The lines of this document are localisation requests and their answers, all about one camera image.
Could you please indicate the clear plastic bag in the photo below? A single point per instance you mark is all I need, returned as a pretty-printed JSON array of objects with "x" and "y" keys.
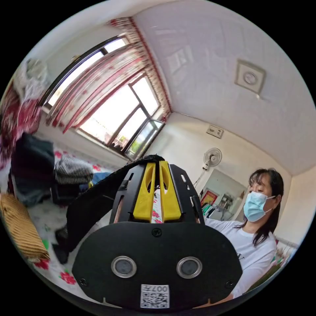
[{"x": 32, "y": 76}]

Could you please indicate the square ceiling fixture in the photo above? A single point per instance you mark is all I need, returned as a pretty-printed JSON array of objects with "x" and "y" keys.
[{"x": 249, "y": 77}]

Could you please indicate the red floral blanket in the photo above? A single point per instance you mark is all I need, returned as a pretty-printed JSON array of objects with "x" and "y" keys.
[{"x": 14, "y": 123}]

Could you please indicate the person's body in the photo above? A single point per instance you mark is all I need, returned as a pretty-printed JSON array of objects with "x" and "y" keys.
[{"x": 254, "y": 251}]

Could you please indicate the white wall box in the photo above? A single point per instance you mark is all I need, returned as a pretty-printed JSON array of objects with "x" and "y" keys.
[{"x": 214, "y": 131}]

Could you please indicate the pile of clothes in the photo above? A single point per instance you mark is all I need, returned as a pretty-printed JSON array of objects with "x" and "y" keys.
[{"x": 34, "y": 168}]

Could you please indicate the black long skirt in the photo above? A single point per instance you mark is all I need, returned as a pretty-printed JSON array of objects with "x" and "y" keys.
[{"x": 93, "y": 205}]

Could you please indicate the window with dark frame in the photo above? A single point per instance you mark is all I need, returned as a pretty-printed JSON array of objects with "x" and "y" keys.
[{"x": 116, "y": 113}]

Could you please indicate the bed with floral sheet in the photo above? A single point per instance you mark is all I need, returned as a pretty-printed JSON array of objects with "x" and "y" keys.
[{"x": 47, "y": 217}]

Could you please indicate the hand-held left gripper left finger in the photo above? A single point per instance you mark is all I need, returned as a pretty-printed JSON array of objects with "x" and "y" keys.
[{"x": 143, "y": 197}]

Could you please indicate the red and white curtain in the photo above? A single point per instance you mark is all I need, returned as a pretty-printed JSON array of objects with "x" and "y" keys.
[{"x": 108, "y": 71}]

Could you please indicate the gold striped pillow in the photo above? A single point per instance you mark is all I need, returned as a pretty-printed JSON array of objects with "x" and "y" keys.
[{"x": 19, "y": 227}]

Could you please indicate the white wall fan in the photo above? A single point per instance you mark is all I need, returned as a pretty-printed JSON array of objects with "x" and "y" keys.
[{"x": 212, "y": 157}]

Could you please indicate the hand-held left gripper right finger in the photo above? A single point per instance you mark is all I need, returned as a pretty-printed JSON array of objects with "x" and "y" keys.
[{"x": 170, "y": 197}]

